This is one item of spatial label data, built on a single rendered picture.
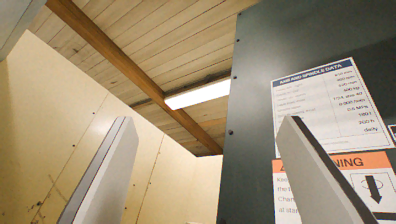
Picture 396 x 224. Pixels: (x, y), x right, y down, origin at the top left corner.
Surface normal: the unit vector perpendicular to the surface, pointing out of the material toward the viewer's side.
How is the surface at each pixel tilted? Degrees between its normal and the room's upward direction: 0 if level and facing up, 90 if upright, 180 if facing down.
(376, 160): 90
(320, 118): 90
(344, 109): 90
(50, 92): 90
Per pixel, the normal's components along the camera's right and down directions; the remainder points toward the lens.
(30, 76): 0.82, -0.21
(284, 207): -0.55, -0.57
